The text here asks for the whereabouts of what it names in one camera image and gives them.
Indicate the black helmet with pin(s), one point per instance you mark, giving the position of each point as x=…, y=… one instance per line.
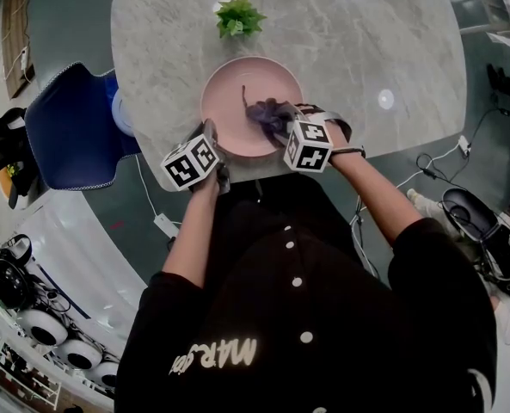
x=3, y=284

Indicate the white curved counter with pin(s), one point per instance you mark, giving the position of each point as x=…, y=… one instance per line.
x=78, y=265

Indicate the blue upholstered chair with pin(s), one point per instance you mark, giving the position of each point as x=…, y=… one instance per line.
x=69, y=131

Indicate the wooden board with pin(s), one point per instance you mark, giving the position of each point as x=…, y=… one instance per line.
x=16, y=24

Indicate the person's left forearm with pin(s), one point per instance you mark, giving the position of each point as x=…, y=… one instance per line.
x=190, y=239

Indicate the pale blue round dish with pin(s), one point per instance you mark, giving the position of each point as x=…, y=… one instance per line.
x=121, y=114

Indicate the big pink plate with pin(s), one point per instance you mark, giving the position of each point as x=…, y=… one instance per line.
x=233, y=101

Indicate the small potted green plant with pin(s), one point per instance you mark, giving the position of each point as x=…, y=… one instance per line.
x=237, y=17

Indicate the black wrist band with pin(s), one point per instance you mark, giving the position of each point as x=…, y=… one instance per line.
x=349, y=150

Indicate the dark blue cloth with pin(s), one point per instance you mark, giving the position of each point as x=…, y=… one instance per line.
x=265, y=112

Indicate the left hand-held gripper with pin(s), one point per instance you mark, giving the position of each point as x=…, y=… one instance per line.
x=190, y=162

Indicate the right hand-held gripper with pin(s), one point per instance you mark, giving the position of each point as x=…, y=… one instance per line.
x=308, y=146

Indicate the black and white headset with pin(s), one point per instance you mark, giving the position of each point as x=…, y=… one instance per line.
x=18, y=248

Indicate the white power strip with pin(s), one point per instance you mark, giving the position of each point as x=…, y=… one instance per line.
x=464, y=144
x=23, y=56
x=165, y=225

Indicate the white round headset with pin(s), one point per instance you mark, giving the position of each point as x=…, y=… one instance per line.
x=44, y=331
x=108, y=374
x=80, y=355

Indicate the person's right forearm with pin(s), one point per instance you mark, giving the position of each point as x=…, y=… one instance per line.
x=379, y=196

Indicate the person's black shirt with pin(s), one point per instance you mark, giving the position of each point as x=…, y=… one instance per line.
x=306, y=316

